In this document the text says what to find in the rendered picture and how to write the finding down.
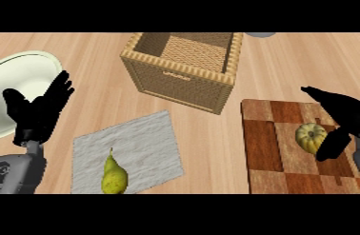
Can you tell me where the yellow-green squash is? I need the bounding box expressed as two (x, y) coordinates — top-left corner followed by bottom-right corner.
(293, 122), (329, 155)

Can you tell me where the white plate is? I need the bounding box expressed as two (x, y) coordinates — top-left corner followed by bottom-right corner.
(0, 49), (65, 140)

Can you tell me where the green pear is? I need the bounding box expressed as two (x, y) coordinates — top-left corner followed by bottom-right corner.
(100, 147), (130, 195)

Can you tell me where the grey round object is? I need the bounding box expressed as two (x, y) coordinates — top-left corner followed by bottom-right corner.
(243, 32), (277, 39)

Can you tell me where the grey cloth placemat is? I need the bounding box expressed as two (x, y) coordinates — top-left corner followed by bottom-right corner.
(71, 109), (186, 195)

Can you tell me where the checkered wooden cutting board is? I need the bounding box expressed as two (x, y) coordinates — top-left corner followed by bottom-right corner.
(240, 98), (360, 195)

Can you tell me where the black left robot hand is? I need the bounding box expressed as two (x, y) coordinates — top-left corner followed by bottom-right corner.
(1, 69), (75, 147)

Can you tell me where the wicker basket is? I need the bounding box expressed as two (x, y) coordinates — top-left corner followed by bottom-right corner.
(118, 32), (245, 116)

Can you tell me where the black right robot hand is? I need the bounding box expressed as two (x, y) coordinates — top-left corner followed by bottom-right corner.
(299, 86), (360, 163)

